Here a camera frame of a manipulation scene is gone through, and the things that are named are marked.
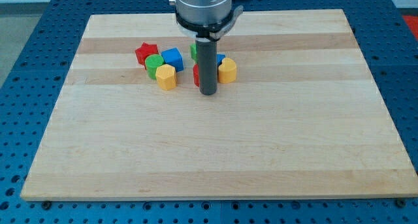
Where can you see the black mounting ring flange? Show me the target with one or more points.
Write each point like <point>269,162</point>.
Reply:
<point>210,32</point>

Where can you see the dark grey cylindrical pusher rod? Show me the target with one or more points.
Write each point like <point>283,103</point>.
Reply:
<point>207,66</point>

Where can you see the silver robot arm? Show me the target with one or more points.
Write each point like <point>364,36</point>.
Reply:
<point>206,21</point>

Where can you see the yellow heart block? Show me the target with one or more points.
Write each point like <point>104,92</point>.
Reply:
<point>227,71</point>

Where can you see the blue cube block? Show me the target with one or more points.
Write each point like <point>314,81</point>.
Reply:
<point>174,58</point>

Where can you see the green block behind rod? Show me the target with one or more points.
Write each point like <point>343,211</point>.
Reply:
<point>193,52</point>

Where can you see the blue block behind rod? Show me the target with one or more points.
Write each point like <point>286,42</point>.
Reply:
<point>219,58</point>

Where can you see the red block behind rod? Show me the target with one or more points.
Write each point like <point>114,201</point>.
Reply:
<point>196,75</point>

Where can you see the yellow hexagon block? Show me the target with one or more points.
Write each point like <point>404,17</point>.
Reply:
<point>166,77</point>

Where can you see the green cylinder block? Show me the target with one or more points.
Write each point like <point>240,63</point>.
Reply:
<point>152,62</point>

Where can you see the red star block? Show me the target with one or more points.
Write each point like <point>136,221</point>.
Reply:
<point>144,51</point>

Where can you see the light wooden board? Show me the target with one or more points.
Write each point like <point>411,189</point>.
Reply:
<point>303,120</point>

